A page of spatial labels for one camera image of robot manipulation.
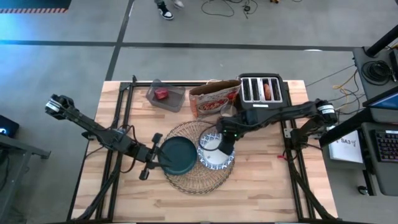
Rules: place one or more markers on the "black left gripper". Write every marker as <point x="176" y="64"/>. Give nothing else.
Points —
<point x="146" y="154"/>

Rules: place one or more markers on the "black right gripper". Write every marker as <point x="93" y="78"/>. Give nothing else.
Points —
<point x="231" y="127"/>

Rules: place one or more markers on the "dark green plate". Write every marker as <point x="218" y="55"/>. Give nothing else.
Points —
<point x="178" y="155"/>

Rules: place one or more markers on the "blue patterned paper bowl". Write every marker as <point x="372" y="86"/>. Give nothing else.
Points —
<point x="214" y="161"/>

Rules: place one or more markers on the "orange pumpkin cereal bag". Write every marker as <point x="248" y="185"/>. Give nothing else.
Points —
<point x="211" y="99"/>

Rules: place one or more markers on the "clear grey plastic container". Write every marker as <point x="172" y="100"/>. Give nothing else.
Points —
<point x="174" y="101"/>

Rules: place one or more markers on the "red apple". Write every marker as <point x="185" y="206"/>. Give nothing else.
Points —
<point x="161" y="93"/>

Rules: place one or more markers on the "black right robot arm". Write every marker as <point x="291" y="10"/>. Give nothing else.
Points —
<point x="286" y="112"/>

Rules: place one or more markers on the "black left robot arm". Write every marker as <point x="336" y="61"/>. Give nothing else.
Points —
<point x="93" y="129"/>

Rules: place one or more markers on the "round woven straw placemat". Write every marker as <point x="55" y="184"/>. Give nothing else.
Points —
<point x="199" y="183"/>

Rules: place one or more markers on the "black four-slot toaster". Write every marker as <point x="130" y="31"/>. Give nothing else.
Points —
<point x="259" y="90"/>

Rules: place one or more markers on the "white label sheet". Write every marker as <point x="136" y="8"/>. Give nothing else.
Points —
<point x="345" y="152"/>

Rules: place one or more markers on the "black caster wheel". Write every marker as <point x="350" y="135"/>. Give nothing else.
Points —
<point x="363" y="190"/>

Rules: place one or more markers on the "grey metal table leg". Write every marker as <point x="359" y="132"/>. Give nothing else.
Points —
<point x="18" y="146"/>

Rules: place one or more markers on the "person's foot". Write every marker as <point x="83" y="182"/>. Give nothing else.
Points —
<point x="164" y="12"/>
<point x="178" y="3"/>

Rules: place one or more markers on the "small grey desk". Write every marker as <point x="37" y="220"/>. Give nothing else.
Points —
<point x="360" y="87"/>

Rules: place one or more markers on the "black box with blue light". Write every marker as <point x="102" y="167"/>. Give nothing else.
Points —
<point x="9" y="124"/>

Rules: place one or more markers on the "backlit black keyboard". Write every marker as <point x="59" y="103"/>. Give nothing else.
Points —
<point x="388" y="146"/>

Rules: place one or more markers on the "laptop with blue screen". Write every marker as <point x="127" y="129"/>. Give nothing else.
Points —
<point x="388" y="102"/>

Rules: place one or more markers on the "black pole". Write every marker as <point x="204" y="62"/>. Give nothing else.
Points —
<point x="382" y="42"/>

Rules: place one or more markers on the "hazard-striped floor mat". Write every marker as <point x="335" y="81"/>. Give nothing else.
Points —
<point x="31" y="3"/>

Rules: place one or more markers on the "silver corner bracket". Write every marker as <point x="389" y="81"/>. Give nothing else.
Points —
<point x="287" y="133"/>

